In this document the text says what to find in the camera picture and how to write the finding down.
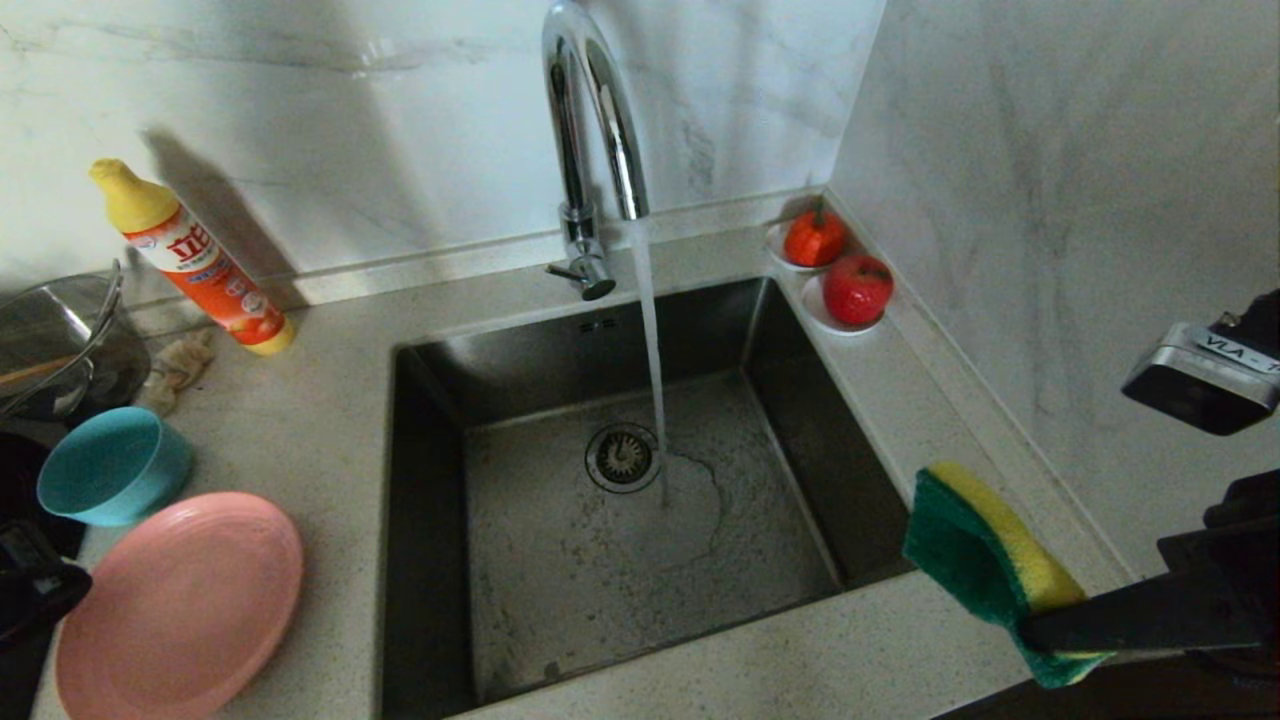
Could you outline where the black stovetop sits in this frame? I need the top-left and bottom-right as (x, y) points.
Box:
(0, 420), (86, 720)

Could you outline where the red tomato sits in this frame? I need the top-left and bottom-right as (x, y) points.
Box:
(785, 200), (849, 267)

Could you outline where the round sink drain strainer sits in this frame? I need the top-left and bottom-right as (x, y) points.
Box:
(585, 422), (664, 495)

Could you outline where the crumpled white cloth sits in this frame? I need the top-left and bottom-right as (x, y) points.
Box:
(140, 330), (216, 416)

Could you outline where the orange dish soap bottle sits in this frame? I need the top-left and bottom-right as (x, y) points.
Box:
(88, 158), (298, 357)

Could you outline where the brown wooden utensil handle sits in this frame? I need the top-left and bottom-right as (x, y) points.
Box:
(0, 358), (71, 391)

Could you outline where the chrome gooseneck faucet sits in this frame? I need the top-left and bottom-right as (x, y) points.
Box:
(540, 0), (651, 301)

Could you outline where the red apple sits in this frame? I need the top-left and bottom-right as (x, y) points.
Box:
(823, 253), (896, 327)

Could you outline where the yellow green sponge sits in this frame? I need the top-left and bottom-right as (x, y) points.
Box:
(902, 460), (1111, 691)

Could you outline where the teal bowl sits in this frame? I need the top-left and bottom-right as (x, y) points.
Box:
(37, 405), (194, 528)

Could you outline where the stainless steel sink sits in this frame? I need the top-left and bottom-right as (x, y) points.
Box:
(378, 275), (936, 720)

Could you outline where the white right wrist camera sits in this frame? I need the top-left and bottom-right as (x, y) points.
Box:
(1120, 320), (1280, 437)

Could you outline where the pink plate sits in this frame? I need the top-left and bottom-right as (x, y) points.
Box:
(55, 490), (306, 720)

